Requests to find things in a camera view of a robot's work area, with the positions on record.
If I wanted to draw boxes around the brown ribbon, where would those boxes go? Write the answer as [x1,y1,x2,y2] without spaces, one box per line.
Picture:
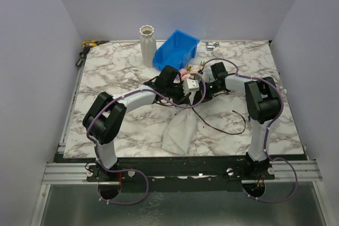
[192,108,246,135]

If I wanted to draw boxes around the flower bouquet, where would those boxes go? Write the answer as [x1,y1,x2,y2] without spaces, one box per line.
[162,65,201,156]

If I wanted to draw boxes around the blue plastic bin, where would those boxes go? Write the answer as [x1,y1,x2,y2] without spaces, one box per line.
[153,30,200,70]

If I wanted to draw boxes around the white ribbed ceramic vase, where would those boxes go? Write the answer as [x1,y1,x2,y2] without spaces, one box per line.
[139,25,157,68]

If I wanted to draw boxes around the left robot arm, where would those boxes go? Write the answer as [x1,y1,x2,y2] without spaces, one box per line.
[83,66,192,181]

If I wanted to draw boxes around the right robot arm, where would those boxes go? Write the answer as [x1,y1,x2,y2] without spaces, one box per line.
[210,62,284,179]

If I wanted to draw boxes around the small white cylinder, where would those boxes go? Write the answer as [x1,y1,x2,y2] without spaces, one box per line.
[212,47,223,55]

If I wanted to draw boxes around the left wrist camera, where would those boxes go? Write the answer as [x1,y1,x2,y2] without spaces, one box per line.
[183,78,200,95]

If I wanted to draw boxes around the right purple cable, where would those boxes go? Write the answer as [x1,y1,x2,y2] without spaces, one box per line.
[202,58,299,204]

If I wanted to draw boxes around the purple cable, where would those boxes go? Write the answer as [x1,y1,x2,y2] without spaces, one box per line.
[202,58,299,204]
[86,77,207,205]

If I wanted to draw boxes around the metal bracket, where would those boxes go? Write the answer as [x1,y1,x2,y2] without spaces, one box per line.
[206,42,220,51]

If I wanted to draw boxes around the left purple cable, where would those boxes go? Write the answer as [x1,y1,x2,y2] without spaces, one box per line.
[86,77,207,205]

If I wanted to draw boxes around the yellow handled pliers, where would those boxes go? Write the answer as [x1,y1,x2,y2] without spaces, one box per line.
[82,40,110,48]

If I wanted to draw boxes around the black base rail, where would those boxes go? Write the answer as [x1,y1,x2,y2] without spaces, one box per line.
[54,155,274,196]

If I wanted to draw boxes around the aluminium frame rail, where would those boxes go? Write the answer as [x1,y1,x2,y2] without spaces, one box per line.
[41,163,98,185]

